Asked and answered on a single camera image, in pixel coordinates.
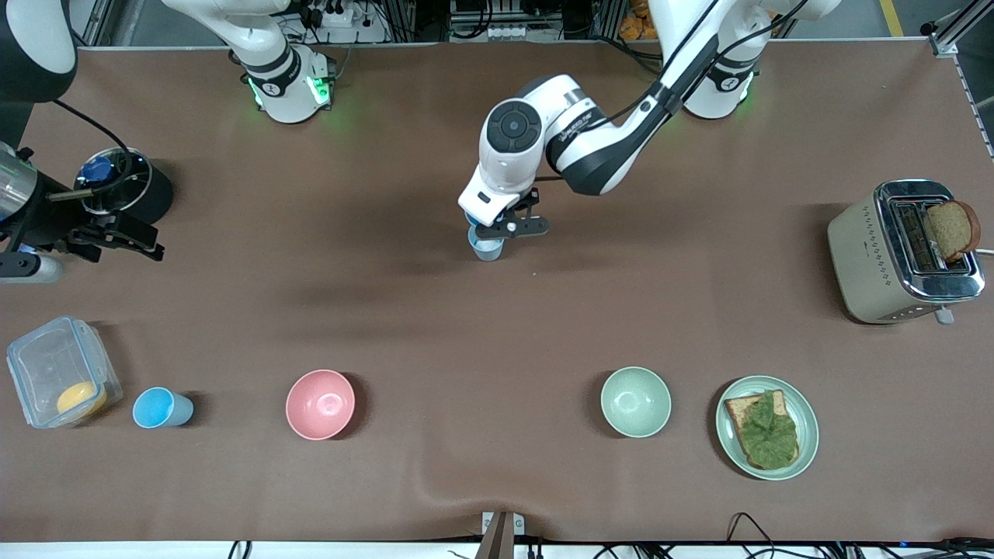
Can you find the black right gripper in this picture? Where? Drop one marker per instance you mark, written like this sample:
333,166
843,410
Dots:
48,220

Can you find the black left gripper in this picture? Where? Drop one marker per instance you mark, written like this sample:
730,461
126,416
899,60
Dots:
501,214

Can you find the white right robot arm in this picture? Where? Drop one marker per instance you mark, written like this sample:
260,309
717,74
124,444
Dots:
283,85

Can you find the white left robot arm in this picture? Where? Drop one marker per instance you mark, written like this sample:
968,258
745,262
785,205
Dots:
512,132

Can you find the glass lid blue knob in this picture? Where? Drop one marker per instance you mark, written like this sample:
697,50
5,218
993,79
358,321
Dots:
101,169

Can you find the brown table cloth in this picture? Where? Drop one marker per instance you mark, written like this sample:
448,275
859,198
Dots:
497,326

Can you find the clear plastic container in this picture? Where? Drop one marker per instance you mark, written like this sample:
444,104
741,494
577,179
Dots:
46,365

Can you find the yellow round food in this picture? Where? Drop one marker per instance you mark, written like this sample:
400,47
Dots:
78,400

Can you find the white power strip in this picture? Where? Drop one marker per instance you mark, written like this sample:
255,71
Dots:
338,17
509,32

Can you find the orange snack packs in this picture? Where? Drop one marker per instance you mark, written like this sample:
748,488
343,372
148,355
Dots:
633,27

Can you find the green bowl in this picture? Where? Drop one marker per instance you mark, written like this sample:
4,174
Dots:
635,402

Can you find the pink bowl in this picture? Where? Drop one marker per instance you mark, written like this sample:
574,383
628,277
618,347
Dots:
320,404

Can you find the toast slice with crust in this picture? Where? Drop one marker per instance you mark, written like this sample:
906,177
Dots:
738,407

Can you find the green plate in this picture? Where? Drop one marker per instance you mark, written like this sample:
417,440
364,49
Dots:
734,458

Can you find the green lettuce leaf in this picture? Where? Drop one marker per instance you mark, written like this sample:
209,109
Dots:
769,435

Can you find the beige chrome toaster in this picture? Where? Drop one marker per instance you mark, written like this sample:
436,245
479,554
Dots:
862,264

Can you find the brown bread slice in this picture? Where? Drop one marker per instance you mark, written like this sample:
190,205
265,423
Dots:
951,229

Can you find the aluminium frame profile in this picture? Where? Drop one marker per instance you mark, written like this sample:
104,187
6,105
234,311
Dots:
951,35
101,19

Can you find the metal mounting bracket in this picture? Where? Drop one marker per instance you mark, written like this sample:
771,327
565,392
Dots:
488,524

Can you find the brown camera post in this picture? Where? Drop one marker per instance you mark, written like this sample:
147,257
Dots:
497,543

